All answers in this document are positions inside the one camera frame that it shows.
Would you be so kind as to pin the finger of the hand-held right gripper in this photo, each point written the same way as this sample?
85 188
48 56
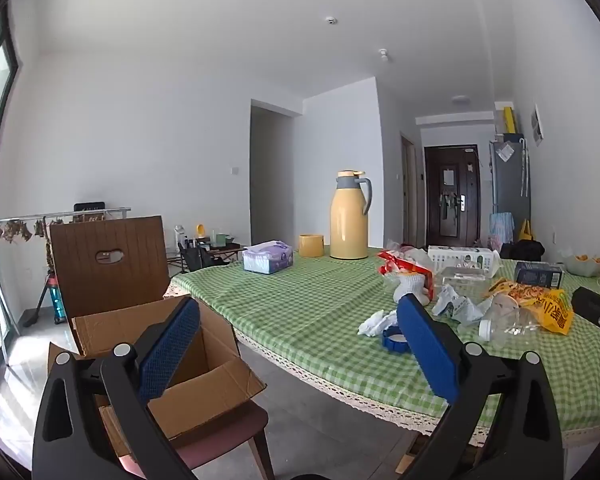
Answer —
597 310

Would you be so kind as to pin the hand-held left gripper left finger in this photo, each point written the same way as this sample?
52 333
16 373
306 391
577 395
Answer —
172 345

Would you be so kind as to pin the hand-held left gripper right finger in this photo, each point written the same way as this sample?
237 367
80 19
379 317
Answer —
427 350

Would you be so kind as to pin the brown cardboard box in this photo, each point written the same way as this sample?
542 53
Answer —
215 350

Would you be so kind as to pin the clear plastic bag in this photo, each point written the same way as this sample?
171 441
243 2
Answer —
460 307

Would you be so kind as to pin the white milk carton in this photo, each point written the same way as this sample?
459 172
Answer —
455 259

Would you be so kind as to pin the red snack bag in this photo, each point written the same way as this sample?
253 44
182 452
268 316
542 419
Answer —
392 260

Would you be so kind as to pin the white bowl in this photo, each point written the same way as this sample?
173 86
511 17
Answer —
582 269

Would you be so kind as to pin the yellow snack bag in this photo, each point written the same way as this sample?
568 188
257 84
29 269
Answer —
550 315

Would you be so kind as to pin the crumpled white tissue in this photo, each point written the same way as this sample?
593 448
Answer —
375 322

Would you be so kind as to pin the dark blue carton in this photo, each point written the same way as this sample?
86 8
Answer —
537 275

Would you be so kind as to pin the clear plastic label packet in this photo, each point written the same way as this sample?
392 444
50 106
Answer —
460 276

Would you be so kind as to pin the clear plastic bottle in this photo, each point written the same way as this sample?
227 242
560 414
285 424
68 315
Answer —
510 327

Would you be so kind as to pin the brown wooden chair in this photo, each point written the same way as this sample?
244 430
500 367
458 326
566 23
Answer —
110 285

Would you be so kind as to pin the black folding chair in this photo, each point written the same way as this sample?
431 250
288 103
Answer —
195 257

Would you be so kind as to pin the black bag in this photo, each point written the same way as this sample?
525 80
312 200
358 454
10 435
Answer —
522 251

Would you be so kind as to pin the white bottle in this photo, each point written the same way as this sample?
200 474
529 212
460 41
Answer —
180 236

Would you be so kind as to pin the folding side table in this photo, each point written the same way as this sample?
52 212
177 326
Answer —
227 249

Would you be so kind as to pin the green checked tablecloth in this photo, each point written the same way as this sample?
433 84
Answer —
320 310

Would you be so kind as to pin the small yellow container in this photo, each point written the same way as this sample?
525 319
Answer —
200 230

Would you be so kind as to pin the blue water bottle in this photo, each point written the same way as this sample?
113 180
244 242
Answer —
58 302

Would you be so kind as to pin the purple tissue pack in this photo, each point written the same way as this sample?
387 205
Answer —
267 259

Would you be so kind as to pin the grey fridge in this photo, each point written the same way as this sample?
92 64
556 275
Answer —
510 190

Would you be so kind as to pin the white umbrella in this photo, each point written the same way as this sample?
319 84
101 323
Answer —
524 165

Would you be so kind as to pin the yellow thermos jug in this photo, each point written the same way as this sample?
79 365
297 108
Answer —
347 225

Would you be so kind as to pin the dark brown entrance door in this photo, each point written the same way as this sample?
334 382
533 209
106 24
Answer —
450 200

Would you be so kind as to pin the yellow cup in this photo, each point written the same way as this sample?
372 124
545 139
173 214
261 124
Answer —
311 246

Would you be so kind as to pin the wooden interior door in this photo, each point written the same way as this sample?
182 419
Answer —
408 190

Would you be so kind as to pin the black flat box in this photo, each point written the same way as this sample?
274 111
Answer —
90 206

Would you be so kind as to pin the metal drying rack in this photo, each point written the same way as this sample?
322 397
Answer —
55 215

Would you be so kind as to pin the yellow roll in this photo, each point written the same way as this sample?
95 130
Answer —
509 120

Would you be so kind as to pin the row of hanging dried leaves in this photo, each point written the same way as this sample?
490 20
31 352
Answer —
10 232

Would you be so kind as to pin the ceiling sprinkler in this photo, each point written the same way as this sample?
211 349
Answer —
384 55

